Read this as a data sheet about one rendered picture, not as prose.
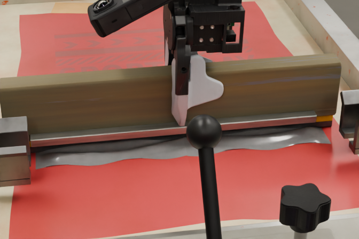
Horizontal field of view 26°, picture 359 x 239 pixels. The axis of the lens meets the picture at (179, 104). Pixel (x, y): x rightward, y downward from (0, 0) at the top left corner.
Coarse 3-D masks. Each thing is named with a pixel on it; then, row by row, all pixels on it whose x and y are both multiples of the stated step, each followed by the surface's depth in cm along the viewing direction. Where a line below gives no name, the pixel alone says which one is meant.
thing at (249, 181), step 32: (256, 32) 125; (192, 160) 93; (224, 160) 93; (256, 160) 93; (288, 160) 93; (320, 160) 93; (352, 160) 93; (224, 192) 87; (256, 192) 87; (352, 192) 87
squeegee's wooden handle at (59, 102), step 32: (224, 64) 93; (256, 64) 93; (288, 64) 93; (320, 64) 93; (0, 96) 88; (32, 96) 89; (64, 96) 89; (96, 96) 90; (128, 96) 91; (160, 96) 92; (224, 96) 93; (256, 96) 94; (288, 96) 95; (320, 96) 95; (32, 128) 91; (64, 128) 92; (96, 128) 92
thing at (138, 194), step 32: (32, 32) 125; (64, 32) 125; (32, 64) 115; (32, 160) 93; (128, 160) 93; (160, 160) 93; (32, 192) 87; (64, 192) 87; (96, 192) 87; (128, 192) 87; (160, 192) 87; (192, 192) 87; (32, 224) 82; (64, 224) 82; (96, 224) 82; (128, 224) 82; (160, 224) 82; (192, 224) 82
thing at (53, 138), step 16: (304, 112) 96; (112, 128) 92; (128, 128) 92; (144, 128) 92; (160, 128) 92; (176, 128) 93; (224, 128) 94; (240, 128) 94; (32, 144) 90; (48, 144) 91; (64, 144) 91
